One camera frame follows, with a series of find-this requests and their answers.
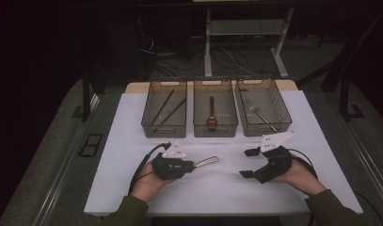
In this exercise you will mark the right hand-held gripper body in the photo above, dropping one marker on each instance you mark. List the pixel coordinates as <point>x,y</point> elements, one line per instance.
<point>278,163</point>

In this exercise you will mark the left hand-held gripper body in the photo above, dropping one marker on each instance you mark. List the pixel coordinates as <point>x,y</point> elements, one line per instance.
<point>167,168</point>

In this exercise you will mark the silver metal knife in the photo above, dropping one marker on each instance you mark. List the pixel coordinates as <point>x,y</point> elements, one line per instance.
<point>206,161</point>

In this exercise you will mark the smoky clear plastic bin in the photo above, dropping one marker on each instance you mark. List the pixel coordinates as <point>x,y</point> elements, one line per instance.
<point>215,133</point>
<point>164,128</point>
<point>258,130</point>

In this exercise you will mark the silver metal fork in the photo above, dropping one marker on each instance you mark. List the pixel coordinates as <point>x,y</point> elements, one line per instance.
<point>258,113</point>

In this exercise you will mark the brown wooden spoon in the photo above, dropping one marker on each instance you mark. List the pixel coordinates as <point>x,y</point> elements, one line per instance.
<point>211,119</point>

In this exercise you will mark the black chopstick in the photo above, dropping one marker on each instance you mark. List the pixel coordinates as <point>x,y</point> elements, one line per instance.
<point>172,113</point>
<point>162,107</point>

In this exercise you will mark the person's left hand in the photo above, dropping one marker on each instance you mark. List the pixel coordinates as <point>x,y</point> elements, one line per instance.
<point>145,185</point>

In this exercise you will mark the person's right hand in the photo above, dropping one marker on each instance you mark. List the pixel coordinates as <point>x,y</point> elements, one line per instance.
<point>303,179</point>

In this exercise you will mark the white table cover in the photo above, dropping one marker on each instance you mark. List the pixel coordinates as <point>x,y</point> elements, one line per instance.
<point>217,194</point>

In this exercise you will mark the black metal stand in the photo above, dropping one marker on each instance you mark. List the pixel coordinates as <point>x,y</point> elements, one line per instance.
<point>344,100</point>

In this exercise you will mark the white metal stand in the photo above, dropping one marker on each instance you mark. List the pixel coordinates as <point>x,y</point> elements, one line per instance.
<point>208,47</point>

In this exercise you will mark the metal floor rail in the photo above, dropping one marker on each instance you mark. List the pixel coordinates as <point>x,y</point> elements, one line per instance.
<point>368,163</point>
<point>59,179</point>

